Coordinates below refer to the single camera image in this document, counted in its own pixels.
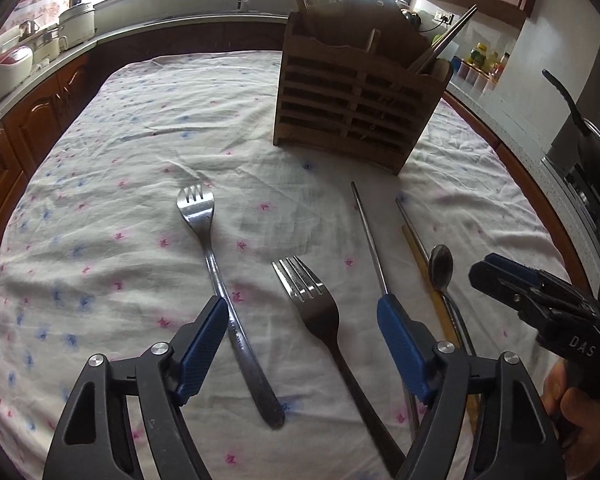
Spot dark steel fork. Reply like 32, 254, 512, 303
272, 256, 405, 478

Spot steel spoon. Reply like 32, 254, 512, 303
428, 244, 476, 356

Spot right hand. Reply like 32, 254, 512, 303
541, 360, 600, 479

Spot right steel chopstick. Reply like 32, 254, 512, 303
394, 196, 462, 321

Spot steel chopstick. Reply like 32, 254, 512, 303
394, 196, 462, 321
351, 181, 419, 439

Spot left steel chopstick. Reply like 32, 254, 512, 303
351, 181, 419, 439

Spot wooden bamboo chopstick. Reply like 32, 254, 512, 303
401, 224, 481, 436

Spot shiny steel fork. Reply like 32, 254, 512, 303
176, 183, 286, 430

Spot floral white tablecloth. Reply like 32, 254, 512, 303
0, 51, 565, 479

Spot oil bottle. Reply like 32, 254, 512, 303
466, 42, 488, 68

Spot wooden utensil holder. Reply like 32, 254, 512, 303
273, 0, 452, 174

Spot lower wooden cabinets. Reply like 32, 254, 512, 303
0, 15, 286, 243

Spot small white blender appliance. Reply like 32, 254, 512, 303
31, 27, 60, 64

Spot white red rice cooker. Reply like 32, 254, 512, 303
0, 46, 33, 100

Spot white tall rice cooker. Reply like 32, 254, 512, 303
58, 2, 96, 52

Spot tropical fruit poster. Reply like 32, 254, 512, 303
0, 0, 70, 35

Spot black wok with handle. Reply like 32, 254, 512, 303
542, 70, 600, 196

